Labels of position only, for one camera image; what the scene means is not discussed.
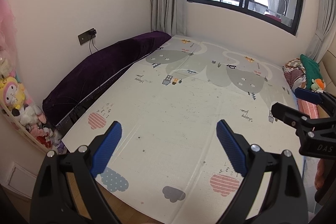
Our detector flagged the dark wall socket plate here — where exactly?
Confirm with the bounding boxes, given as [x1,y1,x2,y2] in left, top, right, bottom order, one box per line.
[78,28,97,45]

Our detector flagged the white washing machine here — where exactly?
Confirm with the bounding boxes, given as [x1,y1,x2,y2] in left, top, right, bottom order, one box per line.
[277,0,298,17]

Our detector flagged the pink striped pillow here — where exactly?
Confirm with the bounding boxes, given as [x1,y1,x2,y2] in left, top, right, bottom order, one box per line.
[298,99,319,118]

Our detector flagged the white toy rack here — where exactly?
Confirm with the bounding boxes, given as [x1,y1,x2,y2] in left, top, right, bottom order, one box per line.
[0,109,58,155]

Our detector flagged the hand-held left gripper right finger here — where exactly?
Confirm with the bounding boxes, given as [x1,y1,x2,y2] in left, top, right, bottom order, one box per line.
[216,119,308,224]

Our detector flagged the black power cable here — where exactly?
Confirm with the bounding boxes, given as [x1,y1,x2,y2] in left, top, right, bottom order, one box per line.
[89,35,99,54]

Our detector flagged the printed play mat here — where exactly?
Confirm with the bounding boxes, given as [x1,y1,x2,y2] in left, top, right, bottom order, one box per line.
[62,34,306,224]

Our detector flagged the carrot plush toy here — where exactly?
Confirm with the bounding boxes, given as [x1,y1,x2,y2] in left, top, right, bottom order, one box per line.
[310,78,324,90]

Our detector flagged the red basin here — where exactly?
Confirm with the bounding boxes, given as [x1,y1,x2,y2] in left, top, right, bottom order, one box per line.
[265,13,282,22]

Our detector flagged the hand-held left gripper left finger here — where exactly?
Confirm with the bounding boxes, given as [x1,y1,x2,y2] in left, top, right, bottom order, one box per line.
[29,121,122,224]

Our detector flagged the striped blanket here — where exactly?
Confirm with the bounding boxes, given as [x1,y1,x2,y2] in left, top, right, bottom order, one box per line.
[283,58,307,89]

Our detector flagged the beige headboard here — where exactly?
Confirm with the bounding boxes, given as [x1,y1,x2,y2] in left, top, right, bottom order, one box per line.
[319,43,336,93]

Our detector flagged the pink tulle cloth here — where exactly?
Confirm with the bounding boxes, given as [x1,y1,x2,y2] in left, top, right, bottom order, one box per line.
[0,0,17,62]

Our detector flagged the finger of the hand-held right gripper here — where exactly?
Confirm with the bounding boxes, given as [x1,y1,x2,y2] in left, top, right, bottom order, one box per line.
[294,88,336,119]
[271,102,336,140]

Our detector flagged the person's right hand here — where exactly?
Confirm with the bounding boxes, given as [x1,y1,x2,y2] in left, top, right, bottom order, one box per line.
[315,158,328,190]

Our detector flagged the white bed sheet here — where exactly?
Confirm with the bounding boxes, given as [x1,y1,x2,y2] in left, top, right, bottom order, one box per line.
[302,157,319,214]

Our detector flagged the pile of plush toys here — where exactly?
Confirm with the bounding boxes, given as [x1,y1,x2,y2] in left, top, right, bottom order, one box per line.
[0,56,63,153]

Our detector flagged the grey side curtain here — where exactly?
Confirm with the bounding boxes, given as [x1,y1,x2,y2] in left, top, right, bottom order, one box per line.
[312,0,336,62]

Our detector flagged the purple velvet bolster cushion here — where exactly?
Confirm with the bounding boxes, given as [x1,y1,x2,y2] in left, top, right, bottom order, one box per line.
[42,30,172,126]

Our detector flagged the green knitted cloth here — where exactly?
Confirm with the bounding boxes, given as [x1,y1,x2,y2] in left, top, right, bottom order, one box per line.
[300,54,326,89]

